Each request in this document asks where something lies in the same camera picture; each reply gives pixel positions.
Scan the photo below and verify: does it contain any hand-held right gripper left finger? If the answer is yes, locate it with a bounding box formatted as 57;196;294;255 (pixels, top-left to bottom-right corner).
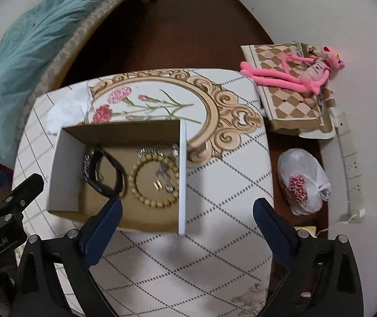
16;195;123;317

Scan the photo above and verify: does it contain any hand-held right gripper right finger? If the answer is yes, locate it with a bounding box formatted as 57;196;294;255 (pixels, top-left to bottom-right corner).
253;197;364;317

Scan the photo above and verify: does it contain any black wristband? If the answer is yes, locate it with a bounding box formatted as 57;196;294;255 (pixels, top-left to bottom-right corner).
88;147;126;199

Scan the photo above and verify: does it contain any wooden bead bracelet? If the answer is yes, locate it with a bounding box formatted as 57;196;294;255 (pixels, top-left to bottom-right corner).
128;153;180;209

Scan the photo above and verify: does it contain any silver chain bracelet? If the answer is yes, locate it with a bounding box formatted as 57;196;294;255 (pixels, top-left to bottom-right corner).
82;143;105;182

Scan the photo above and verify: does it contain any thin silver necklace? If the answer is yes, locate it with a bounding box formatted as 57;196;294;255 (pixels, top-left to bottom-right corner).
136;143;180;161

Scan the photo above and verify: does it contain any cardboard box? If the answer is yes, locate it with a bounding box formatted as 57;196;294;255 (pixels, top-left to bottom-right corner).
46;119;189;236

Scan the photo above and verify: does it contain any tissue packet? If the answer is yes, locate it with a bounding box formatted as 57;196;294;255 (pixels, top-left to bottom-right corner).
294;226;316;238

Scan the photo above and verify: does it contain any white knotted plastic bag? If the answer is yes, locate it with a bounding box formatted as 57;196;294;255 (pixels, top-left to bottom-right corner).
277;148;331;216

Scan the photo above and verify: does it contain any white crumpled tissue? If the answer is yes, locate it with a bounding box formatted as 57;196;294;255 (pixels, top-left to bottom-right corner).
45;82;93;136

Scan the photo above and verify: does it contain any white power strip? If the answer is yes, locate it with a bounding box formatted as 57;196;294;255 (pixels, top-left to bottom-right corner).
335;112;367;222

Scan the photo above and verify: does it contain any folded brown checkered cloth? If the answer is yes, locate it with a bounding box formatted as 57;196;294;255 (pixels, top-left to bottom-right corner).
240;41;338;139

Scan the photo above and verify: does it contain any teal blanket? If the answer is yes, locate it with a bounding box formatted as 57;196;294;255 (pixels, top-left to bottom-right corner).
0;0;118;159

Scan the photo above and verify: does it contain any pink plush toy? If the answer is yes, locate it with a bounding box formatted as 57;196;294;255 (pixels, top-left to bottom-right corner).
240;45;345;98

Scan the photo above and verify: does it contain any white charger cable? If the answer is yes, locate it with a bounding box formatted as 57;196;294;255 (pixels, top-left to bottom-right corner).
317;216;357;238

